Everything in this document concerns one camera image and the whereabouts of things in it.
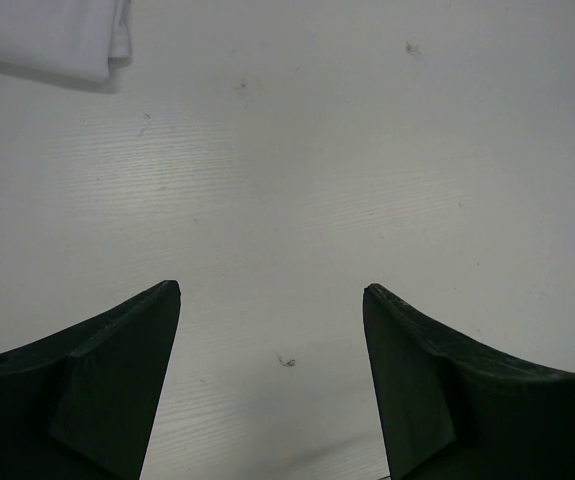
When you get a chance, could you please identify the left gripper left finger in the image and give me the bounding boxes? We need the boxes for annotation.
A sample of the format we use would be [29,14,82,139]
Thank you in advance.
[0,280,180,479]

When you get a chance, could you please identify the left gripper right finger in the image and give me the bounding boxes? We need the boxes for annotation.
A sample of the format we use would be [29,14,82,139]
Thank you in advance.
[362,284,575,479]

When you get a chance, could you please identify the white t shirt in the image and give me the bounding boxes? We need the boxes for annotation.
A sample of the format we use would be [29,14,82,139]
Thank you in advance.
[0,0,131,83]

